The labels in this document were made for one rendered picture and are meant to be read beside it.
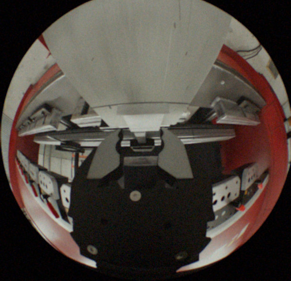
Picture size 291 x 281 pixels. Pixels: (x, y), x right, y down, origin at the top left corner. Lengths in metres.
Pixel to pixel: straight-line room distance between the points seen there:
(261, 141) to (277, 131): 0.19
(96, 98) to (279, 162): 0.96
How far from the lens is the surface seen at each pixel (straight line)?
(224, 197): 0.30
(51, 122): 0.50
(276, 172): 0.88
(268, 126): 0.85
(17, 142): 2.17
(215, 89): 0.37
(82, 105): 0.34
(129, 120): 0.19
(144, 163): 0.22
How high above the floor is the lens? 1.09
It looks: 18 degrees down
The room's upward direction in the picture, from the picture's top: 178 degrees clockwise
